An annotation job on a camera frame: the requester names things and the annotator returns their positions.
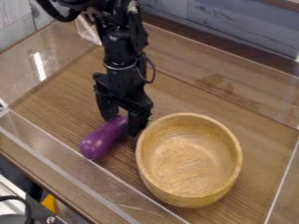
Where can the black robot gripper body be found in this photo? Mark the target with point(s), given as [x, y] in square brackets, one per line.
[123, 83]

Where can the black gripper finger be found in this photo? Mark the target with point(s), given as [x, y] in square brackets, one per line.
[109, 107]
[138, 121]

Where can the purple toy eggplant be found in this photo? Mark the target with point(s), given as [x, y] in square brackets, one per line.
[99, 141]

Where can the brown wooden bowl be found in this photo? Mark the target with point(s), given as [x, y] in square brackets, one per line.
[189, 157]

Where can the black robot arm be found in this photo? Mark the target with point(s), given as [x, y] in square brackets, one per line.
[119, 24]

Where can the black device with yellow part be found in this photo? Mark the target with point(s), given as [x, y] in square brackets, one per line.
[22, 201]

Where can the clear acrylic corner bracket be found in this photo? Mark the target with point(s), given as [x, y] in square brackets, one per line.
[87, 30]

